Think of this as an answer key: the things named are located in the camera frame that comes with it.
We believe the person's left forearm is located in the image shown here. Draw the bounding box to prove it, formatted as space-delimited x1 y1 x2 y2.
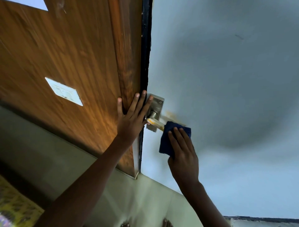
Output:
35 137 133 227

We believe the person's right hand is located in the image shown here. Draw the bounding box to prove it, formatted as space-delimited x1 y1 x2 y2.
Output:
167 127 199 188

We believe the pale grey door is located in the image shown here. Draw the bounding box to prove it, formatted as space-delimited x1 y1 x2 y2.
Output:
138 0 299 219

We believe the person's right forearm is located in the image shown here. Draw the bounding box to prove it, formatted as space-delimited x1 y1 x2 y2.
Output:
179 181 232 227

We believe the person's left hand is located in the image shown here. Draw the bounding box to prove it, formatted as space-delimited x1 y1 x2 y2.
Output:
116 90 154 147

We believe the dark blue cleaning cloth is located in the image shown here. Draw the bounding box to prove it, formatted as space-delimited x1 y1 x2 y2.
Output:
159 121 192 158

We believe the brown wooden panel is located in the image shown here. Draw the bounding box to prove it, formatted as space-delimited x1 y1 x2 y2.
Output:
0 0 143 179

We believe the metal lever door handle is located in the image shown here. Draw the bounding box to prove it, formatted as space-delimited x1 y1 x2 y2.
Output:
146 94 165 133

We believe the white switch plate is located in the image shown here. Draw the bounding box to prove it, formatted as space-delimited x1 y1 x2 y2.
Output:
45 77 83 106

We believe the yellow patterned fabric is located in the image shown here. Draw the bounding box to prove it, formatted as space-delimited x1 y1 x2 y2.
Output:
0 174 45 227

